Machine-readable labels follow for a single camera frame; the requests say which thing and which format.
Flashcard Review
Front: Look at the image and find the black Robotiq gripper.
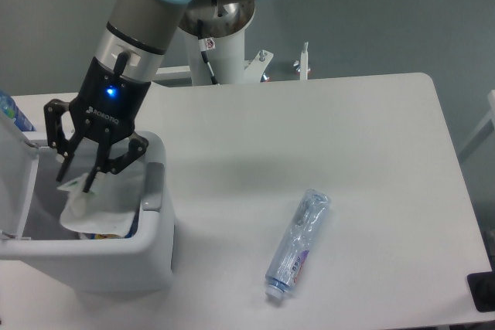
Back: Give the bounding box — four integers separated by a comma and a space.
43, 56, 151, 193

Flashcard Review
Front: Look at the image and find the clear plastic bag wrapper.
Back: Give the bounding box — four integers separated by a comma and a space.
56, 168, 145, 237

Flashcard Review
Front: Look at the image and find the clear crushed plastic bottle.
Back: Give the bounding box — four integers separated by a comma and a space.
265, 189, 331, 302

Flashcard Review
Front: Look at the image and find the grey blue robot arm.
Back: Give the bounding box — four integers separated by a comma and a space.
44, 0, 258, 186

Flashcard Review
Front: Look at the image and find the white trash can lid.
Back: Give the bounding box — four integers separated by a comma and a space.
1, 114, 39, 240

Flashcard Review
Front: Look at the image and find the white trash can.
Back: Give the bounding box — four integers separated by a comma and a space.
1, 131, 175, 291

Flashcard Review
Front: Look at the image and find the blue bottle behind bin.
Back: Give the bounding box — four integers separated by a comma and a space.
0, 91, 36, 131

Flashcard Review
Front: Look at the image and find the colourful snack packet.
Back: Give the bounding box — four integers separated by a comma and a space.
79, 214, 139, 240

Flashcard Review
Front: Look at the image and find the black device at table edge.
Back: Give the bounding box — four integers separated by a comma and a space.
467, 271, 494, 313

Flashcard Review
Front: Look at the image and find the white left floor bracket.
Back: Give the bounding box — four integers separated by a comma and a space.
153, 66, 192, 87

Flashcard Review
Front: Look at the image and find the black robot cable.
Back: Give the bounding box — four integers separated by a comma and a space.
196, 19, 220, 86

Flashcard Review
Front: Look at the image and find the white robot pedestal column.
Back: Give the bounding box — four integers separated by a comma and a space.
183, 30, 245, 86

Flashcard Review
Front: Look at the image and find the white middle floor bracket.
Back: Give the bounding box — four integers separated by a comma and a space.
244, 49, 274, 83

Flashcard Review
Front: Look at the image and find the white frame at right edge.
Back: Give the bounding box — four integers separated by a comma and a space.
457, 90, 494, 164

